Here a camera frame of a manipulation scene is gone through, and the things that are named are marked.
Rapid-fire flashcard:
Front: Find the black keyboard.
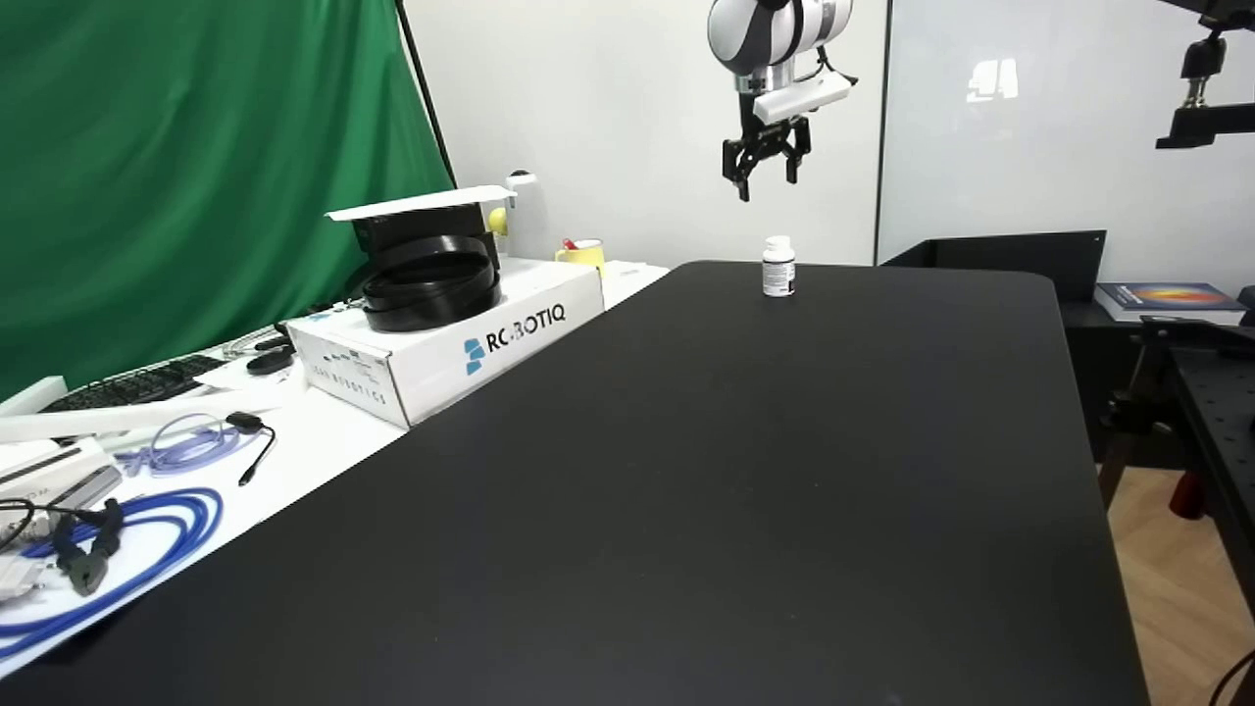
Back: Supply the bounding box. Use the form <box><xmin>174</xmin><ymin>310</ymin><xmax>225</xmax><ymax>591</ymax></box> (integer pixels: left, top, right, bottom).
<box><xmin>50</xmin><ymin>353</ymin><xmax>221</xmax><ymax>411</ymax></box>

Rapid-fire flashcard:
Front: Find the black coiled strap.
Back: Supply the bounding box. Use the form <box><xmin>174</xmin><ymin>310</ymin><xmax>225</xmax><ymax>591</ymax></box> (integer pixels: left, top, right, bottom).
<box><xmin>353</xmin><ymin>208</ymin><xmax>507</xmax><ymax>334</ymax></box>

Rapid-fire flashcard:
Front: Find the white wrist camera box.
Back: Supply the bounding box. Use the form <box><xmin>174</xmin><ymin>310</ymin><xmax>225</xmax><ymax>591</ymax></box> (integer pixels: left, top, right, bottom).
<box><xmin>754</xmin><ymin>70</ymin><xmax>854</xmax><ymax>127</ymax></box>

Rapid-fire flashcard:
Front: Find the black camera stand clamp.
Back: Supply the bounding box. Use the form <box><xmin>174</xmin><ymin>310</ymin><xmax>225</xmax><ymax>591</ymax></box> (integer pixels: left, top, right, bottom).
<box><xmin>1161</xmin><ymin>0</ymin><xmax>1255</xmax><ymax>151</ymax></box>

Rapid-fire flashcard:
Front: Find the white Robotiq cardboard box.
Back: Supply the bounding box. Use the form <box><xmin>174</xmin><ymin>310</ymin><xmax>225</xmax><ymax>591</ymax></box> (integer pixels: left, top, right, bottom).
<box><xmin>285</xmin><ymin>260</ymin><xmax>603</xmax><ymax>428</ymax></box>

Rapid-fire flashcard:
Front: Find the small white pill bottle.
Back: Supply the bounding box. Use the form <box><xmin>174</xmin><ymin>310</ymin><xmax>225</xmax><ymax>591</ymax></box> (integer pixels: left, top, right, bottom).
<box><xmin>761</xmin><ymin>237</ymin><xmax>795</xmax><ymax>297</ymax></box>

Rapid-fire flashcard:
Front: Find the green screen backdrop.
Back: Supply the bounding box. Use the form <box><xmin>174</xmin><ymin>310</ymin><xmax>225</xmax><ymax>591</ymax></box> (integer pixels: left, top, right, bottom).
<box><xmin>0</xmin><ymin>0</ymin><xmax>451</xmax><ymax>393</ymax></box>

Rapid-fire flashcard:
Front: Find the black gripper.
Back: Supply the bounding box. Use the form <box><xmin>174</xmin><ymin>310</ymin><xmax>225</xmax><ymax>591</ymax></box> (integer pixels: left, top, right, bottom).
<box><xmin>720</xmin><ymin>97</ymin><xmax>811</xmax><ymax>204</ymax></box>

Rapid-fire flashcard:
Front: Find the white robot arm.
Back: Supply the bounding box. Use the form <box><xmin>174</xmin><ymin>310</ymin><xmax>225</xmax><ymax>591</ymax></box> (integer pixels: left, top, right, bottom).
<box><xmin>705</xmin><ymin>0</ymin><xmax>860</xmax><ymax>195</ymax></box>

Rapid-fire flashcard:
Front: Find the blue coiled cable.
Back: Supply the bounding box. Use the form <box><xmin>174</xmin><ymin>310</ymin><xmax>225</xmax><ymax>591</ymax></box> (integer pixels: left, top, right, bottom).
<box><xmin>0</xmin><ymin>481</ymin><xmax>228</xmax><ymax>658</ymax></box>

